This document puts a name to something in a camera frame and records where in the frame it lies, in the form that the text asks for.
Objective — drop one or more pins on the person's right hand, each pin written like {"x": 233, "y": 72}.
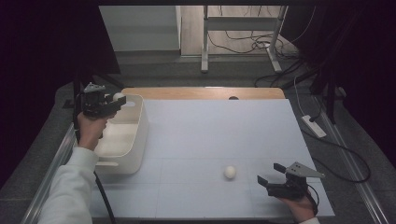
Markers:
{"x": 300, "y": 207}

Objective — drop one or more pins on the black tripod stand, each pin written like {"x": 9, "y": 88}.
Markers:
{"x": 77, "y": 84}

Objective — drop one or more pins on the white metal stand frame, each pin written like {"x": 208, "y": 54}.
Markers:
{"x": 204, "y": 46}

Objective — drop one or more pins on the white cabinet panel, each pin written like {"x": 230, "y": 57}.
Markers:
{"x": 140, "y": 28}

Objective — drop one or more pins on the white plastic storage bin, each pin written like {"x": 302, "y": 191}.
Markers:
{"x": 137, "y": 140}

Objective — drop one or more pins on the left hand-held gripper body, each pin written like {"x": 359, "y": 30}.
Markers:
{"x": 93, "y": 104}

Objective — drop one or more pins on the white table cover board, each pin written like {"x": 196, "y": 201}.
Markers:
{"x": 193, "y": 146}

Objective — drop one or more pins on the person's left hand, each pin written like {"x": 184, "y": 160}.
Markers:
{"x": 90, "y": 130}

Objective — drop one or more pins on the wooden table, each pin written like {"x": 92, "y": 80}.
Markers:
{"x": 186, "y": 93}

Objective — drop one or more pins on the metal floor rail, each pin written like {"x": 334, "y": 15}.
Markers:
{"x": 358, "y": 174}
{"x": 49, "y": 183}

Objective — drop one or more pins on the black metal stand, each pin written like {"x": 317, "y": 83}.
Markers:
{"x": 331, "y": 99}

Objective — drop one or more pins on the white power strip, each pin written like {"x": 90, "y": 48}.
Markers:
{"x": 313, "y": 126}

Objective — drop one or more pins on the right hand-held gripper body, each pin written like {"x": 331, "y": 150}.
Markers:
{"x": 288, "y": 188}

